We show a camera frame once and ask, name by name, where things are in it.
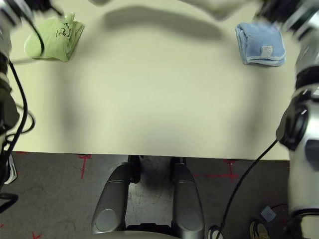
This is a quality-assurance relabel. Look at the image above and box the white and black shoe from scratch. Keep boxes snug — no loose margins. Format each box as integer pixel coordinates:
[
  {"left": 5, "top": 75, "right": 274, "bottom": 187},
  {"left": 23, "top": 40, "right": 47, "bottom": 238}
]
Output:
[{"left": 208, "top": 225, "right": 225, "bottom": 239}]

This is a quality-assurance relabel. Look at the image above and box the blue tape patch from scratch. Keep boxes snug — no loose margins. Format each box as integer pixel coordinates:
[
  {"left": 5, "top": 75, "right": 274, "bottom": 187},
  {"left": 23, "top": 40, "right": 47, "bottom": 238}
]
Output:
[{"left": 260, "top": 206, "right": 278, "bottom": 222}]

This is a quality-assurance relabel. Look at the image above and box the grey robot torso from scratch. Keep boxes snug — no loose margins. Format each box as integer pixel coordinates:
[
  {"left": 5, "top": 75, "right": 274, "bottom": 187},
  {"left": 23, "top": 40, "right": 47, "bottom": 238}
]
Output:
[{"left": 88, "top": 230, "right": 186, "bottom": 239}]

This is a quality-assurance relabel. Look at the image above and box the dark shoe with yellow insole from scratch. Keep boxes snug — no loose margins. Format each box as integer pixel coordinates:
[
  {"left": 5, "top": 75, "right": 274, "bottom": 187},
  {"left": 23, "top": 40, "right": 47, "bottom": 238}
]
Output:
[{"left": 249, "top": 219, "right": 270, "bottom": 239}]

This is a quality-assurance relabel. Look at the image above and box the blue folded towel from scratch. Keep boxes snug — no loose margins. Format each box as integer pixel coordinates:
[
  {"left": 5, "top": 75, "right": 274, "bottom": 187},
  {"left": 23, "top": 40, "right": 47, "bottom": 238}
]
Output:
[{"left": 235, "top": 21, "right": 287, "bottom": 67}]

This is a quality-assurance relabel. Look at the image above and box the green folded towel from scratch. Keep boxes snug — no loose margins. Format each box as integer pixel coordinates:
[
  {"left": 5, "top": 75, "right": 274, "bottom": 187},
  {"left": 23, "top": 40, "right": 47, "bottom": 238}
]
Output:
[{"left": 23, "top": 12, "right": 85, "bottom": 62}]

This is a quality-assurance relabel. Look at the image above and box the black sneaker with white sole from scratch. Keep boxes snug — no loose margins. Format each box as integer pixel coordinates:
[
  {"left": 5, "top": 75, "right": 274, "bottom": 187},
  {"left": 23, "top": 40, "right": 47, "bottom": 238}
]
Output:
[{"left": 2, "top": 154, "right": 19, "bottom": 185}]

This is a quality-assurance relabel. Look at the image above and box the grey right robot leg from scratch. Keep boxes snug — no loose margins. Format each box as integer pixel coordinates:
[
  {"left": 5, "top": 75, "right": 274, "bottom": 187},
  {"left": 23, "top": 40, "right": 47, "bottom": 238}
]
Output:
[{"left": 170, "top": 160, "right": 205, "bottom": 239}]

